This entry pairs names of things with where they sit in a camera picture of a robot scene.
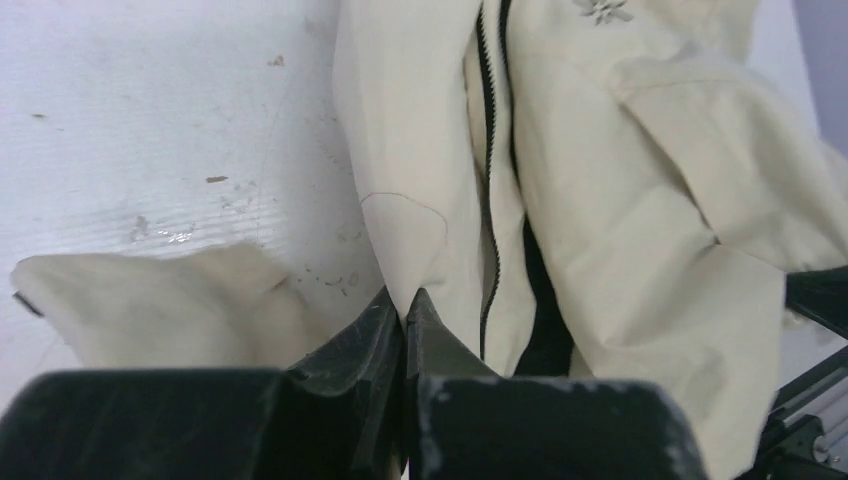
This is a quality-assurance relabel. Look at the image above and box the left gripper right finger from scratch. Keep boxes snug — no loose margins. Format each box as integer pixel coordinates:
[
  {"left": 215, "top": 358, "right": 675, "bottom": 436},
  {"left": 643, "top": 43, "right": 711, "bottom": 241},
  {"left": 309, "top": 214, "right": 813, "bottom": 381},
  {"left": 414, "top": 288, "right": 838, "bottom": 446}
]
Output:
[{"left": 406, "top": 290, "right": 706, "bottom": 479}]

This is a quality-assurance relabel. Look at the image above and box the beige zip jacket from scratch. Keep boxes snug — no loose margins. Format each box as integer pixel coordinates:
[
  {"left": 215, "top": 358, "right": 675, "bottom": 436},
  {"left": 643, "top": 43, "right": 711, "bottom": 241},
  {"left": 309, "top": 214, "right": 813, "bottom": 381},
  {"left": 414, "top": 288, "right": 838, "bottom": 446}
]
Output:
[{"left": 1, "top": 1, "right": 847, "bottom": 479}]

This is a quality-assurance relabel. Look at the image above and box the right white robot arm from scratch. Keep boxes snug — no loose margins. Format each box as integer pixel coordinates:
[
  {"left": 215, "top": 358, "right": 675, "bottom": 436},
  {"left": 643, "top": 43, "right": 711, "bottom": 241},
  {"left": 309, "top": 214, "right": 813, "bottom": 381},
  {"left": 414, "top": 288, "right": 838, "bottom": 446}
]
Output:
[{"left": 740, "top": 266, "right": 847, "bottom": 480}]

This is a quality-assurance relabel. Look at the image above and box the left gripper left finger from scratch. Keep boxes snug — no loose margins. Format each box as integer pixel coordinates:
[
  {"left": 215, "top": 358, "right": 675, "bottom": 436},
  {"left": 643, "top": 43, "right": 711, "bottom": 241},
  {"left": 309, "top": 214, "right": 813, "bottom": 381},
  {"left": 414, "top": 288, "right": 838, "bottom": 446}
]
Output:
[{"left": 1, "top": 291, "right": 404, "bottom": 479}]

